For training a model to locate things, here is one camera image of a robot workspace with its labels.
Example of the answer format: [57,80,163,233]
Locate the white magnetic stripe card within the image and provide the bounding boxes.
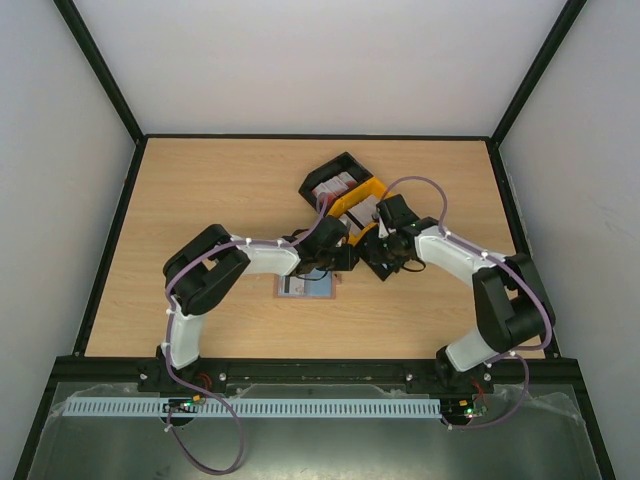
[279,276,306,297]

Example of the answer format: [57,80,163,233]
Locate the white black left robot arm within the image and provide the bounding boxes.
[149,215,359,390]

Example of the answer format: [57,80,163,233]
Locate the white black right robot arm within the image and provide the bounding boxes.
[367,195,555,392]

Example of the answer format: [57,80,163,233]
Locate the black bin with teal cards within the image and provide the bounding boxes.
[356,224,404,281]

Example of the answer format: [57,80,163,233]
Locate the yellow card bin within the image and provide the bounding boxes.
[328,177,387,246]

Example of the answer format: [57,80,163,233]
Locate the red white cards stack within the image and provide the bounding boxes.
[312,172,358,199]

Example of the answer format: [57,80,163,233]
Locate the black card bin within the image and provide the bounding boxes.
[298,152,373,206]

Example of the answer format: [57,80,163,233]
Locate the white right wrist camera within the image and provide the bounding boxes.
[373,213,389,239]

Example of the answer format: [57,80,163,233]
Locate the white slotted cable duct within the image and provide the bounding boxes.
[62,397,441,419]

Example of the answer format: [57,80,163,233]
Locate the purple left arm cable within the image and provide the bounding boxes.
[162,194,331,473]

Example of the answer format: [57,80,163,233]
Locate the black mounting rail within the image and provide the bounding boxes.
[49,356,581,396]

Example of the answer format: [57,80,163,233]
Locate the black enclosure frame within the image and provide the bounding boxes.
[9,0,640,480]

